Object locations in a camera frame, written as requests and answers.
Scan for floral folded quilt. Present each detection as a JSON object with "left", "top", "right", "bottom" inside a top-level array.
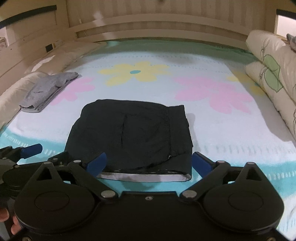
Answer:
[{"left": 245, "top": 30, "right": 295, "bottom": 137}]

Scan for beige long pillow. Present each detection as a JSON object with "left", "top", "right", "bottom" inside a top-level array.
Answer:
[{"left": 1, "top": 41, "right": 106, "bottom": 128}]

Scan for folded grey garment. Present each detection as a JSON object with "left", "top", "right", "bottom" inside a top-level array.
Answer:
[{"left": 20, "top": 72, "right": 79, "bottom": 113}]

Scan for patterned clothes pile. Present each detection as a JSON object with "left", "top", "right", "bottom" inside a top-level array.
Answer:
[{"left": 287, "top": 34, "right": 296, "bottom": 52}]

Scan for floral bed blanket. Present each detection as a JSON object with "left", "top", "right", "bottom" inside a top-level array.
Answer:
[{"left": 1, "top": 40, "right": 295, "bottom": 240}]

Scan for wall power socket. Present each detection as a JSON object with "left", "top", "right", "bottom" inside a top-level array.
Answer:
[{"left": 45, "top": 44, "right": 53, "bottom": 53}]

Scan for black track pants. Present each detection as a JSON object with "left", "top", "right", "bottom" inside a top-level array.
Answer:
[{"left": 65, "top": 99, "right": 193, "bottom": 182}]

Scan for person's left hand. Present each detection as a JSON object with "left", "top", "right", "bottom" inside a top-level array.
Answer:
[{"left": 0, "top": 207, "right": 23, "bottom": 236}]

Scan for wooden headboard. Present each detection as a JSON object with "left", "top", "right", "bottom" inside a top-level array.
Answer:
[{"left": 66, "top": 1, "right": 266, "bottom": 49}]

